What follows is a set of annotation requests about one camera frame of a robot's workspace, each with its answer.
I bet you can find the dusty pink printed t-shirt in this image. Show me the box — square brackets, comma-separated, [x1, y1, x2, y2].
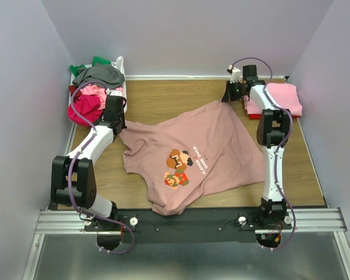
[120, 101, 265, 216]

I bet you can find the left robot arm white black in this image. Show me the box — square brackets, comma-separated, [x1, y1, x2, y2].
[51, 95, 128, 230]

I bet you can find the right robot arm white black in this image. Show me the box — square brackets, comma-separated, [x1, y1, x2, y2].
[222, 65, 293, 228]

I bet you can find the folded red t-shirt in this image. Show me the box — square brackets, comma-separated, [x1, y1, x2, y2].
[244, 99, 262, 120]

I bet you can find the magenta t-shirt in basket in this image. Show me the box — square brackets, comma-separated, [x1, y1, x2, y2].
[68, 94, 103, 127]

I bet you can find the pink t-shirt in basket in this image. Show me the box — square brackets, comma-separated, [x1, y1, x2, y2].
[80, 84, 125, 97]

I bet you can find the folded light pink t-shirt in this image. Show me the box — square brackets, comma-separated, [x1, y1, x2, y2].
[244, 82, 303, 117]

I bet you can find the grey t-shirt in basket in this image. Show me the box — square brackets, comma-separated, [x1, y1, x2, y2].
[72, 64, 125, 89]

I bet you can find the dark red t-shirt in basket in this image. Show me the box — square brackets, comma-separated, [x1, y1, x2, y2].
[68, 85, 77, 95]

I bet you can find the white laundry basket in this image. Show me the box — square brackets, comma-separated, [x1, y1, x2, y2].
[70, 56, 127, 98]

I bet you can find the green t-shirt in basket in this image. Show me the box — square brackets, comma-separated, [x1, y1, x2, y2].
[69, 56, 111, 76]

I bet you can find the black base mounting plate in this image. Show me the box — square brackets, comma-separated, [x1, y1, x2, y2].
[84, 206, 292, 251]

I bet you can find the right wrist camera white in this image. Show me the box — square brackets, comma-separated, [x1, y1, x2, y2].
[227, 65, 242, 83]

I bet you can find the aluminium frame rail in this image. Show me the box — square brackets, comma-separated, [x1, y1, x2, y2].
[20, 122, 350, 280]

